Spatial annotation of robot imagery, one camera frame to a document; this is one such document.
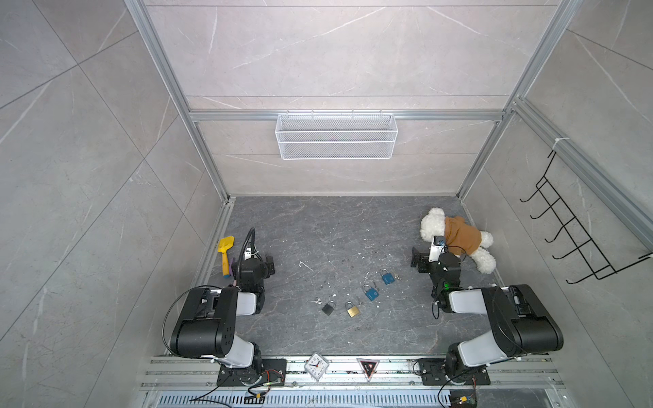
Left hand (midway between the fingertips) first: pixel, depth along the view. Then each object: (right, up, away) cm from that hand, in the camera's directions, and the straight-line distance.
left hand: (251, 253), depth 93 cm
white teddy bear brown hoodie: (+81, +5, +5) cm, 81 cm away
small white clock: (+26, -30, -20) cm, 44 cm away
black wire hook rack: (+93, +1, -35) cm, 100 cm away
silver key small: (+25, -16, -5) cm, 30 cm away
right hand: (+66, +3, +1) cm, 66 cm away
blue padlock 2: (+51, -9, 0) cm, 52 cm away
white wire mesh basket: (+32, +46, +8) cm, 57 cm away
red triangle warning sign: (+41, -31, -18) cm, 55 cm away
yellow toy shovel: (-14, +2, +8) cm, 16 cm away
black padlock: (+29, -18, -7) cm, 35 cm away
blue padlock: (+45, -14, -5) cm, 47 cm away
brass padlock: (+37, -19, -7) cm, 42 cm away
